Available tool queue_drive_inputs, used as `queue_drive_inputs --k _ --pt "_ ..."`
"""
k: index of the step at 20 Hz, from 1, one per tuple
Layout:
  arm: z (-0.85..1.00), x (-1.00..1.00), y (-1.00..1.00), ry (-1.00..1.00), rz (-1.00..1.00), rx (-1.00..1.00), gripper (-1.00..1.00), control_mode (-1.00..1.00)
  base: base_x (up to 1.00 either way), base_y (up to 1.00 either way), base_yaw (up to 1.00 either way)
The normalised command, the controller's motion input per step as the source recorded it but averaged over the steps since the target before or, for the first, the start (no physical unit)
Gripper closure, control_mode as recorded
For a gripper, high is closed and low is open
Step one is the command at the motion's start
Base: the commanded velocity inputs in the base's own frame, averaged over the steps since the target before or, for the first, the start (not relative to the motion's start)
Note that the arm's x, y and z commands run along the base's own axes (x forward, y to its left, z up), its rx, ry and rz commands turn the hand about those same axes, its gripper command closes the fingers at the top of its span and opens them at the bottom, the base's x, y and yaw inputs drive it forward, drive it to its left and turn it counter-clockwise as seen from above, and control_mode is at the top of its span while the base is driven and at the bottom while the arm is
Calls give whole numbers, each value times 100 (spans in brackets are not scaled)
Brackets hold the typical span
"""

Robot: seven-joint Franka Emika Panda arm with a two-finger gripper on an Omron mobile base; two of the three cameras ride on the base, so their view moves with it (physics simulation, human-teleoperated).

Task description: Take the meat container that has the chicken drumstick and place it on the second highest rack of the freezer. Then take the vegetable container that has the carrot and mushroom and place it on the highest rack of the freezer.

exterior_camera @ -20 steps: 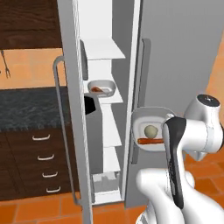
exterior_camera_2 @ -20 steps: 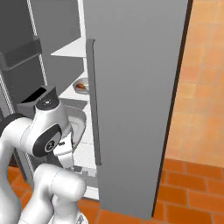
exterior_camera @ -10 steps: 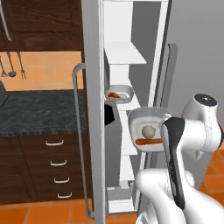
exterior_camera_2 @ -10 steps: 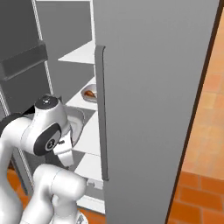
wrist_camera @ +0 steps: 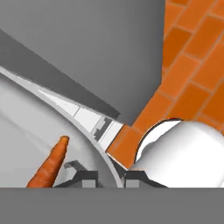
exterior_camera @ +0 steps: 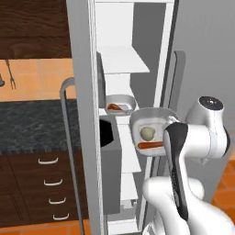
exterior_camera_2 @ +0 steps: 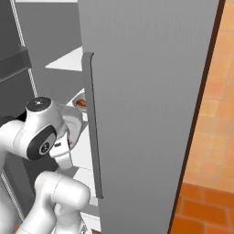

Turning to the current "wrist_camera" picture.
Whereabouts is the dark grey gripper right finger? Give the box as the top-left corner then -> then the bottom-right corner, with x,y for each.
122,170 -> 169,188

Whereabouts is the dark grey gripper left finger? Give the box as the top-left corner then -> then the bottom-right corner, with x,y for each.
53,170 -> 99,188

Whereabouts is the orange carrot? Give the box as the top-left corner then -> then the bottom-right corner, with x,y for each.
26,135 -> 71,188

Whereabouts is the grey freezer cabinet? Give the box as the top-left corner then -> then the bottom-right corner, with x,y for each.
0,0 -> 166,127

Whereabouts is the white round object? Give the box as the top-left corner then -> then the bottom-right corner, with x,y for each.
133,117 -> 224,188

